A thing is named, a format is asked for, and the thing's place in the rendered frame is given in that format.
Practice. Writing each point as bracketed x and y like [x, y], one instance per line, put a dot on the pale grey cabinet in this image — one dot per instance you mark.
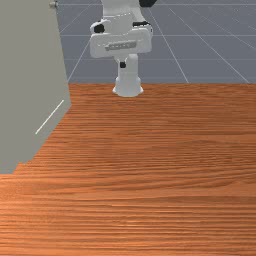
[26, 83]

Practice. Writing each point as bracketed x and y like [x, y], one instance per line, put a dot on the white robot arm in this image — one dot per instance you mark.
[128, 80]

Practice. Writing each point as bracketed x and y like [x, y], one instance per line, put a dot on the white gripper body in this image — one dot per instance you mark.
[120, 44]

